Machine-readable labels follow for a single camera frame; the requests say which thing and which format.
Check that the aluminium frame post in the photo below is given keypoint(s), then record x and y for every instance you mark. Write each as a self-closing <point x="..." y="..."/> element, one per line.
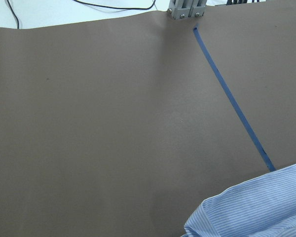
<point x="182" y="9"/>

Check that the light blue striped shirt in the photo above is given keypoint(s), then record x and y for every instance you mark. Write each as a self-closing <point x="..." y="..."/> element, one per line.
<point x="261" y="207"/>

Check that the orange black usb hub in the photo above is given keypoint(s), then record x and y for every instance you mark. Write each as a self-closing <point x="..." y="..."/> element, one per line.
<point x="232" y="2"/>

